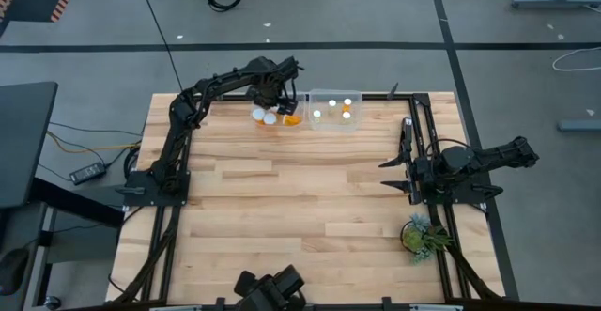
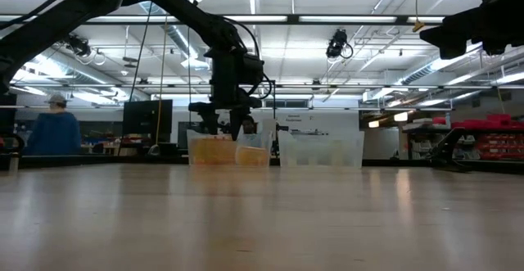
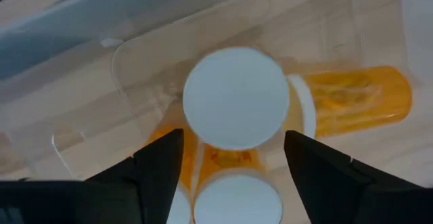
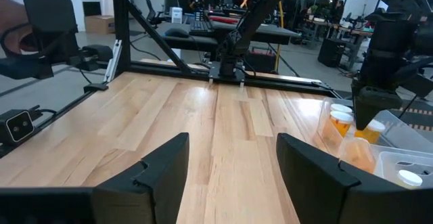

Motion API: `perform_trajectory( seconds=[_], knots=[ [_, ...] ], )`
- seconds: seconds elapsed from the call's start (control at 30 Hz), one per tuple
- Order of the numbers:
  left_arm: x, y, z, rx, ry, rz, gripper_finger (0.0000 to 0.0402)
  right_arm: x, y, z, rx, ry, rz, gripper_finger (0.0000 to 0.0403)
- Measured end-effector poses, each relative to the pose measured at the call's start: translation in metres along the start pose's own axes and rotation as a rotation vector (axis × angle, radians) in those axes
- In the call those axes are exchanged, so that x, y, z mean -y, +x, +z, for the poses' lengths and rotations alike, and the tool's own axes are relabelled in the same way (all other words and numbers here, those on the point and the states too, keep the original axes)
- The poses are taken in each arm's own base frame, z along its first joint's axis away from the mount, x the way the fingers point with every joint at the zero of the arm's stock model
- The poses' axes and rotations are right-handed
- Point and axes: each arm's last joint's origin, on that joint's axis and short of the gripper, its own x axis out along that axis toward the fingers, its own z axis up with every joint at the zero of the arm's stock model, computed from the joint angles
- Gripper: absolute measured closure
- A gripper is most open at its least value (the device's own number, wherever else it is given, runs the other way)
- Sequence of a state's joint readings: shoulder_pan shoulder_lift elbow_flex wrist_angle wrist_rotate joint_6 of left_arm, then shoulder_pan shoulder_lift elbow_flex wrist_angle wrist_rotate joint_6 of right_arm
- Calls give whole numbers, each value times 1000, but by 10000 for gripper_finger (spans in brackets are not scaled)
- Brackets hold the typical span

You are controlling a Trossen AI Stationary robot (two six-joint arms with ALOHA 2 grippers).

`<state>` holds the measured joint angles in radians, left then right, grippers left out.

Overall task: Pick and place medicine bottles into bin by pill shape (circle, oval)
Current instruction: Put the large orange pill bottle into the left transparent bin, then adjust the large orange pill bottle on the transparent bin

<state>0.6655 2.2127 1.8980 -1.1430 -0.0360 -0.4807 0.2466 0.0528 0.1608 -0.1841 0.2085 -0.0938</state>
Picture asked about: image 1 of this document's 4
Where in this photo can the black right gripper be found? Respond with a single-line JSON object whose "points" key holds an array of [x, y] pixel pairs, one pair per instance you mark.
{"points": [[422, 172]]}

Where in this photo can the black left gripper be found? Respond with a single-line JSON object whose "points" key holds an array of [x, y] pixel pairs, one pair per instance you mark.
{"points": [[272, 92]]}

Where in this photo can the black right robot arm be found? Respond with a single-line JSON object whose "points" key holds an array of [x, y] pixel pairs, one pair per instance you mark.
{"points": [[497, 153]]}

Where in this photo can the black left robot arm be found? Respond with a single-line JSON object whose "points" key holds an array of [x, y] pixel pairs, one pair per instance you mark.
{"points": [[178, 128]]}

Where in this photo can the clear plastic bin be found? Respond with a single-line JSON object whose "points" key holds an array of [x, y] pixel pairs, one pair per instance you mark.
{"points": [[328, 125], [291, 128]]}

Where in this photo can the potted succulent plant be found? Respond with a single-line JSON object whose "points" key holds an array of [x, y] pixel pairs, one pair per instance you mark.
{"points": [[415, 238]]}

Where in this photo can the black blocky device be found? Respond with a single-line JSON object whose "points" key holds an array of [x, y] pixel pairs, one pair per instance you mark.
{"points": [[270, 292]]}

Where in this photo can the black power adapter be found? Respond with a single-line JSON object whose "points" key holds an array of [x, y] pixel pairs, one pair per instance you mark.
{"points": [[87, 173]]}

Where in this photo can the black desk crossbar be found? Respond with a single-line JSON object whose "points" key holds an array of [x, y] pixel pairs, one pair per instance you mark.
{"points": [[75, 203]]}

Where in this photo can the dark grey desk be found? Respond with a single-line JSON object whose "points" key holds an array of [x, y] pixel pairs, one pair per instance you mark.
{"points": [[23, 142]]}

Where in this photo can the black caster wheel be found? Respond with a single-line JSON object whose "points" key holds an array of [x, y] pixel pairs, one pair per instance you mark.
{"points": [[51, 303]]}

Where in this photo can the black computer mouse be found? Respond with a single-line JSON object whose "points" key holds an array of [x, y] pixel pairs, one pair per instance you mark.
{"points": [[13, 271]]}

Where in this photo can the black aluminium table frame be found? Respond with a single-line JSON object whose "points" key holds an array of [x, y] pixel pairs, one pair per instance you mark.
{"points": [[225, 98]]}

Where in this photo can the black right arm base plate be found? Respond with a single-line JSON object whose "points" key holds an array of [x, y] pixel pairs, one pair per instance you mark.
{"points": [[469, 196]]}

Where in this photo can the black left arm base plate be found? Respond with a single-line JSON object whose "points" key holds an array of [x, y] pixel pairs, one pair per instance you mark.
{"points": [[141, 193]]}

